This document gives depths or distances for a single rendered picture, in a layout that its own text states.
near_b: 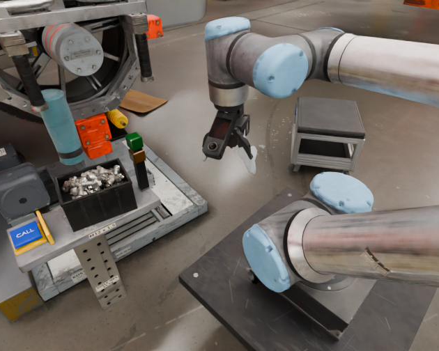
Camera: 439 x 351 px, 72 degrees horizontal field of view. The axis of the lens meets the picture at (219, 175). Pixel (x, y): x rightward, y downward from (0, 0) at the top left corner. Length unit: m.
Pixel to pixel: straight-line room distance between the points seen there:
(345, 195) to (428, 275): 0.33
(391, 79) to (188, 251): 1.12
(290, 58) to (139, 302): 1.08
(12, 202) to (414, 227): 1.30
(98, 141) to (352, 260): 1.08
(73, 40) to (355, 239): 0.91
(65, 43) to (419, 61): 0.88
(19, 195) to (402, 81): 1.29
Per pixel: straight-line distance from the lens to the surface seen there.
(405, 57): 0.57
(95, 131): 1.32
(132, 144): 0.95
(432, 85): 0.55
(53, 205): 1.57
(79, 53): 1.07
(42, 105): 1.00
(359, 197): 0.77
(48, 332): 1.40
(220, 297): 0.97
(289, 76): 0.56
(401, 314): 1.07
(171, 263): 1.41
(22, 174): 1.40
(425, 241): 0.47
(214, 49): 0.64
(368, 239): 0.51
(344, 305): 0.90
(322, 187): 0.76
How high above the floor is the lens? 1.15
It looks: 39 degrees down
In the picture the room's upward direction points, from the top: straight up
